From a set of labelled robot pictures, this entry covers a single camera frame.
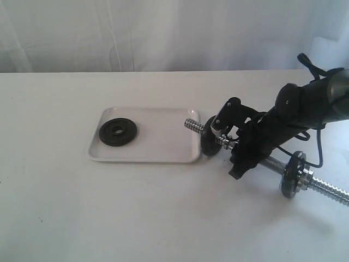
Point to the chrome dumbbell bar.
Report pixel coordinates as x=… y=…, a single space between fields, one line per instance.
x=275 y=165

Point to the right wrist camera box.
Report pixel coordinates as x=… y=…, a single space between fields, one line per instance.
x=223 y=121

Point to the white curtain backdrop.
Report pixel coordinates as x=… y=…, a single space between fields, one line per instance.
x=143 y=36

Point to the black plate without collar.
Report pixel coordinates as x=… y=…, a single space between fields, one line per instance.
x=209 y=145

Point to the chrome spin-lock collar nut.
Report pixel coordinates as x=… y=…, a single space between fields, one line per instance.
x=304 y=178

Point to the white rectangular tray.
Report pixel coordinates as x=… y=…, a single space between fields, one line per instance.
x=161 y=137

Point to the black weight plate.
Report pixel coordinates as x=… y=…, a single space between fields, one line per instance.
x=118 y=132

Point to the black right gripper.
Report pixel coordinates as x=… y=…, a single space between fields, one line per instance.
x=256 y=138

